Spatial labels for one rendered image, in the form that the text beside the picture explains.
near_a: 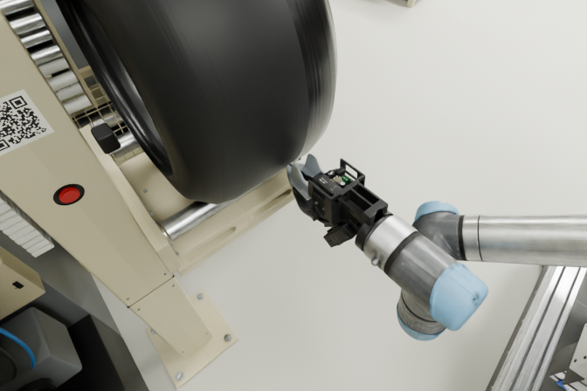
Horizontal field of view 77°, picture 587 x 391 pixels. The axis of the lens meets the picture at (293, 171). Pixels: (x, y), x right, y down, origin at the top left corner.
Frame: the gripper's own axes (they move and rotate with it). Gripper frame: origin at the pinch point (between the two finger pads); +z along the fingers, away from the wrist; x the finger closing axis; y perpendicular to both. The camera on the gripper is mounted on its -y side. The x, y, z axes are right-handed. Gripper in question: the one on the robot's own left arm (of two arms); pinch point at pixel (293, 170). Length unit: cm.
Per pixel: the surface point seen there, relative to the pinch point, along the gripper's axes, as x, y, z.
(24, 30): 25, 18, 55
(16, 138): 33.3, 18.9, 15.1
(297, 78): 0.2, 21.0, -3.7
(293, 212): -35, -97, 54
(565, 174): -162, -106, -18
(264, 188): 0.4, -15.0, 12.1
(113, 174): 25.4, -4.4, 28.6
